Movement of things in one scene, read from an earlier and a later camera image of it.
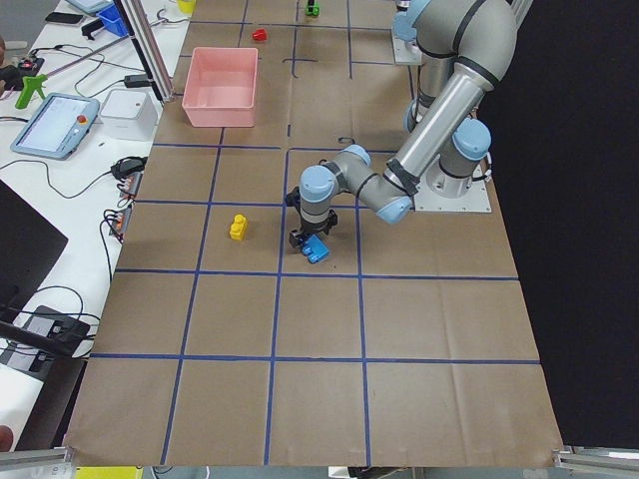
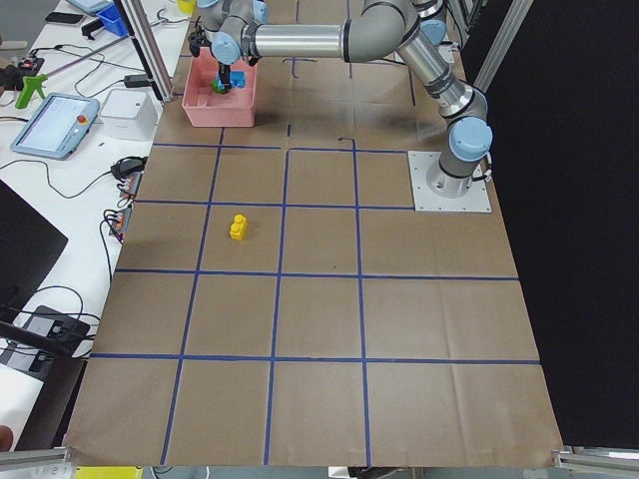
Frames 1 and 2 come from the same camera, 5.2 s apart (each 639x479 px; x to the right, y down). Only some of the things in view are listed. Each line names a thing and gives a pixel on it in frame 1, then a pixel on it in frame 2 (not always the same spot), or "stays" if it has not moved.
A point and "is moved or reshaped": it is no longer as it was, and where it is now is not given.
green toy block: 313,8 is moved or reshaped
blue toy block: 315,249 -> 238,79
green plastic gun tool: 31,84 stays
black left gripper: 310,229 -> 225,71
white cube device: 129,115 stays
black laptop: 29,246 stays
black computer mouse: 126,166 stays
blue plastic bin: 113,21 stays
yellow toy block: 238,227 stays
